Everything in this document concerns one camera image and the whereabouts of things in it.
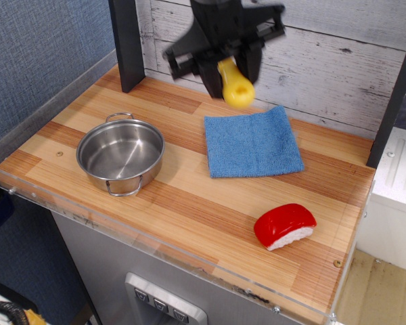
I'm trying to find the black right vertical post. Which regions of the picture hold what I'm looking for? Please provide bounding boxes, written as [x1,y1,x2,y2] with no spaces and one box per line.
[366,54,406,169]

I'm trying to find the white side appliance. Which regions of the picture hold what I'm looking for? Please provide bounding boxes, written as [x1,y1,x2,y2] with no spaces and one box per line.
[357,127,406,269]

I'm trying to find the black left vertical post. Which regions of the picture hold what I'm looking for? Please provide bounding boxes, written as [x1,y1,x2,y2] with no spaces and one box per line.
[108,0,145,93]

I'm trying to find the grey cabinet with dispenser panel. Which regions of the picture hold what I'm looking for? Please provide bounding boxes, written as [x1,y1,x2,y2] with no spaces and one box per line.
[53,213,297,324]

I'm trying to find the black and yellow bag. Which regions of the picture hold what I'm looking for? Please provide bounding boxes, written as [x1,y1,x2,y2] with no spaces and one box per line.
[0,284,47,324]

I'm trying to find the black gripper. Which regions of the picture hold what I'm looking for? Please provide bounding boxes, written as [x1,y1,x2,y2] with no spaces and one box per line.
[162,1,285,99]

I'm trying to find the yellow handled white toy knife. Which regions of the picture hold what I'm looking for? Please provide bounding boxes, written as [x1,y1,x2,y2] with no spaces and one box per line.
[218,58,255,109]

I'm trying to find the black vertical post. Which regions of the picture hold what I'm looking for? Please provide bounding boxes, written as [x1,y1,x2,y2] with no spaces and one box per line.
[366,54,406,169]
[108,0,145,93]

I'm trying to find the stainless steel pot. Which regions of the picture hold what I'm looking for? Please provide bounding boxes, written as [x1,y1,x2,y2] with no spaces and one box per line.
[76,112,166,197]

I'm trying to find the blue folded cloth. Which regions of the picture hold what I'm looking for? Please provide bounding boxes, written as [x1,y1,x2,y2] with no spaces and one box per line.
[204,106,305,178]

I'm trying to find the clear acrylic table guard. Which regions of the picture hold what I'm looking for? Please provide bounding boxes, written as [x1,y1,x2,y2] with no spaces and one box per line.
[0,68,374,324]

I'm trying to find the red toy sushi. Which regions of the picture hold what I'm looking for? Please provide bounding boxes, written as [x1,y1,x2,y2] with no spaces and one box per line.
[254,203,317,251]

